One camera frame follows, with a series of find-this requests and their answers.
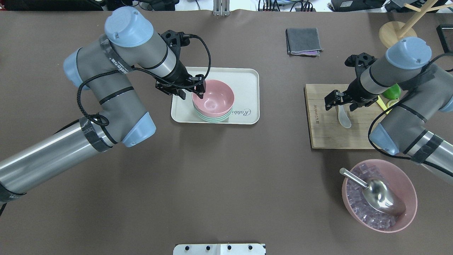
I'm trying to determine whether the small pink bowl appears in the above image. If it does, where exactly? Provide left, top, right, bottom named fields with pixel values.
left=192, top=80, right=235, bottom=117

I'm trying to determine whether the metal ice scoop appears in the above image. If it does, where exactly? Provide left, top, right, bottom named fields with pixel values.
left=339, top=168, right=406, bottom=216

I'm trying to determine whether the green lime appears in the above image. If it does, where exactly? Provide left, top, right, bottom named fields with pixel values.
left=382, top=84, right=401, bottom=100

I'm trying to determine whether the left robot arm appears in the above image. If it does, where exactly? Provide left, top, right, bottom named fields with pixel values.
left=1, top=6, right=207, bottom=204

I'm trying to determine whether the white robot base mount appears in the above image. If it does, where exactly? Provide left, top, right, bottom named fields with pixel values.
left=173, top=243, right=266, bottom=255

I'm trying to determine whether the wooden mug tree stand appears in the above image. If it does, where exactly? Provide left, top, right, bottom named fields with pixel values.
left=378, top=0, right=453, bottom=48

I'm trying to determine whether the cream rabbit tray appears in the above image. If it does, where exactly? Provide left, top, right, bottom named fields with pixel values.
left=171, top=67, right=259, bottom=125

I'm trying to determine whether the yellow plastic knife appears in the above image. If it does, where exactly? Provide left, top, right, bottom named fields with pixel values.
left=376, top=96, right=388, bottom=112

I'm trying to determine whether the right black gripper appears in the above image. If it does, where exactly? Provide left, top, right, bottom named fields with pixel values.
left=324, top=80, right=378, bottom=111

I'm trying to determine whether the white ceramic spoon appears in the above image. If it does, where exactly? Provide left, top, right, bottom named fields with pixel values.
left=338, top=105, right=352, bottom=129

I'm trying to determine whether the green bowl stack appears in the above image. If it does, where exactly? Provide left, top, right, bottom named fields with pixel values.
left=195, top=109, right=233, bottom=123

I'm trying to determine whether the bamboo cutting board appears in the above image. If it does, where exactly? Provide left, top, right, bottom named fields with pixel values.
left=304, top=84, right=382, bottom=149

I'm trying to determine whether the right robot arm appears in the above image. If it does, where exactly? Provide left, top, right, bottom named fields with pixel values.
left=324, top=37, right=453, bottom=183

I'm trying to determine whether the grey folded cloth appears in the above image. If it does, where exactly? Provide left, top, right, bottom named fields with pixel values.
left=285, top=28, right=323, bottom=57

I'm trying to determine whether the large pink bowl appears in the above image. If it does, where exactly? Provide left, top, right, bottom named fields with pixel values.
left=342, top=159, right=418, bottom=233

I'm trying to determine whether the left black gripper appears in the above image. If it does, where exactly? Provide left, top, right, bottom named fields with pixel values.
left=155, top=74, right=206, bottom=100

